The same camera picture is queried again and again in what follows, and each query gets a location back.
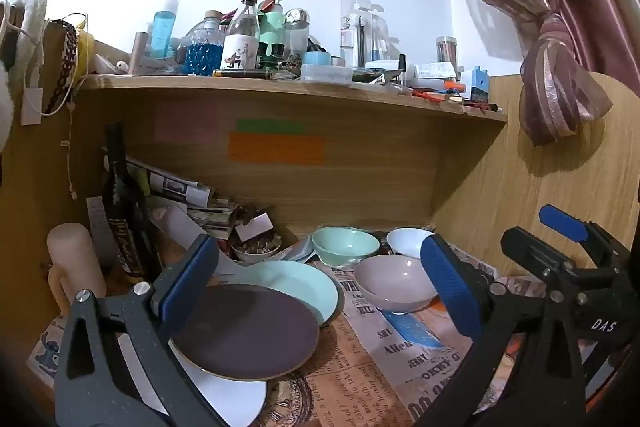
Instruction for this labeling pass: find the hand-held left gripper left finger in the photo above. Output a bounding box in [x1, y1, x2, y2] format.
[54, 234, 236, 427]

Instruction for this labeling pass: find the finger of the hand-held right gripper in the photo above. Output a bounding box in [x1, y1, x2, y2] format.
[539, 204, 633, 268]
[501, 227, 591, 293]

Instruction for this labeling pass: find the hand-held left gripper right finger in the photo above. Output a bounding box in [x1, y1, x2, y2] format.
[420, 234, 588, 427]

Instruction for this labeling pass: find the grey pink bowl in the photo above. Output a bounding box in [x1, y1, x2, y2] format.
[354, 254, 440, 314]

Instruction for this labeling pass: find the white bowl with dark spots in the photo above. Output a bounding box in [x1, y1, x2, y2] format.
[386, 227, 436, 262]

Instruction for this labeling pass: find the brown plate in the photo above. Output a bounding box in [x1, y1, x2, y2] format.
[170, 283, 321, 382]

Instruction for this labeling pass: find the mint green plate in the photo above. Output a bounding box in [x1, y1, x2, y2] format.
[220, 260, 345, 328]

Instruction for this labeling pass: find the mint green bowl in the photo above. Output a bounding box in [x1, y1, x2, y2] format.
[311, 227, 381, 269]

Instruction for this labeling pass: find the white plate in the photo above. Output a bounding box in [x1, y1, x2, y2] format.
[117, 332, 268, 427]

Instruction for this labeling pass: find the small bowl of shells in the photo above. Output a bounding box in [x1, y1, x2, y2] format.
[231, 234, 283, 264]

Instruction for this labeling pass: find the stack of newspapers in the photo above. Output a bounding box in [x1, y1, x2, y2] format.
[102, 147, 241, 238]

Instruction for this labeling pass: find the small white paper box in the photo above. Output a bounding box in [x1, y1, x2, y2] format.
[234, 213, 275, 243]

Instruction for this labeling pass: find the dark wine bottle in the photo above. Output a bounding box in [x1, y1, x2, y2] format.
[102, 122, 161, 283]

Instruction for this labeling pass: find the newspaper print mat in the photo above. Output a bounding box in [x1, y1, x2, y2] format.
[27, 237, 551, 427]

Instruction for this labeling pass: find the cream mug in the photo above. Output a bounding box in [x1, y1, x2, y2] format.
[46, 223, 108, 315]

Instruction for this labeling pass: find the orange sticky note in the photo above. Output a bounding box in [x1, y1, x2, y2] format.
[228, 132, 327, 166]

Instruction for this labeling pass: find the pink sticky note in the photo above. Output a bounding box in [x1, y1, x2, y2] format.
[154, 99, 219, 144]

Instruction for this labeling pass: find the blue pencil sharpener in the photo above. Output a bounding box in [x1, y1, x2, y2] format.
[469, 66, 490, 104]

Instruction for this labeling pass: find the green sticky note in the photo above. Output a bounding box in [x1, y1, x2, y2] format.
[236, 119, 306, 134]

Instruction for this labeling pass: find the wooden shelf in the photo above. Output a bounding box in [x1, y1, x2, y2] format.
[75, 72, 508, 124]

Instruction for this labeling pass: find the black pen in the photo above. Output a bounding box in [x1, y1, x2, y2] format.
[212, 69, 273, 80]

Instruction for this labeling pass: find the clear pencil jar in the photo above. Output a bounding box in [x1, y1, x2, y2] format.
[436, 36, 459, 68]

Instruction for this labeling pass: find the pink striped curtain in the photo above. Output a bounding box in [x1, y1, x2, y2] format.
[425, 0, 640, 146]

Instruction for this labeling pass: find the round blue bottle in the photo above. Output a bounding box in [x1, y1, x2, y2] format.
[184, 10, 226, 76]

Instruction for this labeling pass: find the cardboard tube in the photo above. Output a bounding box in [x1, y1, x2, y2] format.
[127, 32, 149, 76]

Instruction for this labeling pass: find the white tag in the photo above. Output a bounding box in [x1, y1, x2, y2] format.
[21, 88, 43, 126]

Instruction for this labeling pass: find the clear glass bottle white label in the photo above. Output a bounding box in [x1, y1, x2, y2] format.
[220, 0, 262, 72]

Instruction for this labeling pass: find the clear plastic box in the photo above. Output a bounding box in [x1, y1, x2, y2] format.
[300, 64, 353, 82]

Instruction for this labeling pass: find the tall blue liquid bottle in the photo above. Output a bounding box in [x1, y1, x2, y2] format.
[149, 0, 180, 60]

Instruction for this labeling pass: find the yellow object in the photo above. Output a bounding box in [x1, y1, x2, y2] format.
[75, 32, 96, 72]

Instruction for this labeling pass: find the mint green pump bottle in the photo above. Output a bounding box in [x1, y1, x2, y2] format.
[257, 0, 287, 70]

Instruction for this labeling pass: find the clear bottle silver cap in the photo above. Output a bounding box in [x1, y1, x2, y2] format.
[282, 8, 311, 58]

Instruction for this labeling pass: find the clear blister pack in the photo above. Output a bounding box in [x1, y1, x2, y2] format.
[340, 0, 388, 68]

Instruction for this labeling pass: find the white plush toy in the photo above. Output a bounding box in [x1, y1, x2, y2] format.
[0, 0, 48, 148]

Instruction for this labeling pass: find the thin white cord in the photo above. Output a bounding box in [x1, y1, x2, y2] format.
[64, 72, 78, 202]

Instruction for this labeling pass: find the braided strap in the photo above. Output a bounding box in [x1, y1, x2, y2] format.
[42, 19, 81, 115]

